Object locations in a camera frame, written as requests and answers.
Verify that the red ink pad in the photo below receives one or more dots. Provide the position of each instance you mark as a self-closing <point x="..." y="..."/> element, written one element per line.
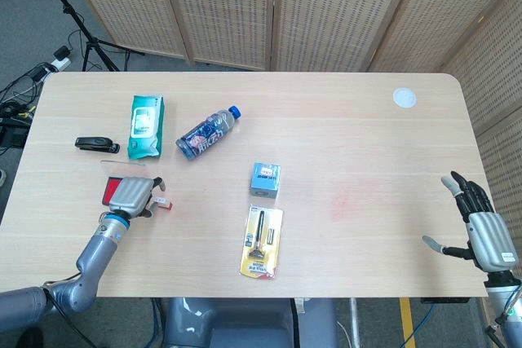
<point x="111" y="189"/>

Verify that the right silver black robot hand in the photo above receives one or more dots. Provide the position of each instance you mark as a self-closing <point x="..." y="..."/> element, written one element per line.
<point x="489" y="242"/>

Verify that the metal table leg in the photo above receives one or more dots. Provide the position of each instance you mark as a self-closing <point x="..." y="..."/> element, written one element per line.
<point x="354" y="321"/>

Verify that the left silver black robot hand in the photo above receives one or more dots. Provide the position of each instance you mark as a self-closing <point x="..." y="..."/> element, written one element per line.
<point x="130" y="195"/>

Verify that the green wet wipes pack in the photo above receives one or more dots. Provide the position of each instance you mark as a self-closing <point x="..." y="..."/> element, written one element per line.
<point x="144" y="127"/>

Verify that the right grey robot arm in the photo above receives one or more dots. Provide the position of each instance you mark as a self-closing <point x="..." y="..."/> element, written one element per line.
<point x="507" y="307"/>

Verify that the small red white stamp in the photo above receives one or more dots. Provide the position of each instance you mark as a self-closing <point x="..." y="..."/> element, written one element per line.
<point x="163" y="203"/>

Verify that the blue-capped drink bottle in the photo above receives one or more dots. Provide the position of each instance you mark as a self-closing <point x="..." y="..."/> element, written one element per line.
<point x="206" y="133"/>

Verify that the blue speaker box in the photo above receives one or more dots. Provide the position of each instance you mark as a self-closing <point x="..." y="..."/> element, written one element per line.
<point x="266" y="180"/>

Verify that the white power strip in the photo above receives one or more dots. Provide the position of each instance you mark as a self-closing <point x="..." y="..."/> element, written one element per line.
<point x="60" y="63"/>

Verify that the yellow razor blister pack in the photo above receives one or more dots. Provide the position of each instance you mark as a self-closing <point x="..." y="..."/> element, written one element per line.
<point x="262" y="242"/>

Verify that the black stapler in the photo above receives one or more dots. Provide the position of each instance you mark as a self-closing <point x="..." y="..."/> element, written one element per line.
<point x="95" y="144"/>

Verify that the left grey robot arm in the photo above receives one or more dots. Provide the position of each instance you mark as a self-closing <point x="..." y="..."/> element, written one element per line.
<point x="94" y="254"/>

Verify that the black tripod stand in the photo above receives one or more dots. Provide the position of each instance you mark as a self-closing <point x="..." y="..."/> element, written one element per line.
<point x="77" y="18"/>

